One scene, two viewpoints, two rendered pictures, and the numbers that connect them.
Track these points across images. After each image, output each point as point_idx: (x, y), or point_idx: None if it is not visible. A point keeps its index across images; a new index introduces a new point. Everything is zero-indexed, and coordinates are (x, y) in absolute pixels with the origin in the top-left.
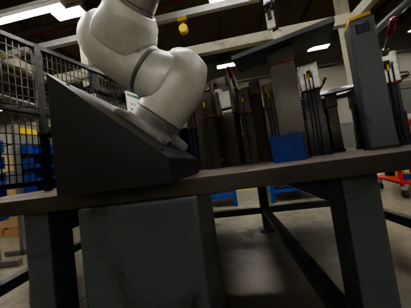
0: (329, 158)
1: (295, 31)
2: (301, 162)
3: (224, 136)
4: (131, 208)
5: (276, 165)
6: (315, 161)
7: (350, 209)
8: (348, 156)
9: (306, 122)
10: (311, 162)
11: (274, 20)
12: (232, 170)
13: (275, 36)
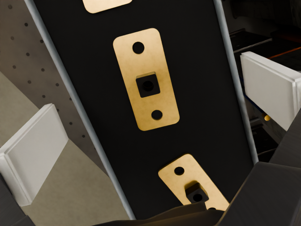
0: (62, 98)
1: (108, 173)
2: (43, 79)
3: None
4: None
5: (19, 62)
6: (33, 94)
7: None
8: (74, 110)
9: (252, 42)
10: (30, 91)
11: (55, 161)
12: (5, 5)
13: (268, 86)
